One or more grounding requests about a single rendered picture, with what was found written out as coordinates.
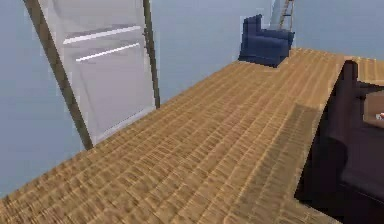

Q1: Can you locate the white room door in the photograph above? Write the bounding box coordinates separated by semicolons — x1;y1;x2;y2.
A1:
22;0;162;152

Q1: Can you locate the dark blue armchair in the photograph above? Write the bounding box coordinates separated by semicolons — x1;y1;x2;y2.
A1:
237;13;296;69

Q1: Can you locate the dark brown sofa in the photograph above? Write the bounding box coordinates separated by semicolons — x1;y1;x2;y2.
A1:
294;59;384;224

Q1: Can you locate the brown wooden table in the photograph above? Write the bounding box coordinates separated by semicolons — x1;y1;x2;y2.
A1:
362;89;384;130

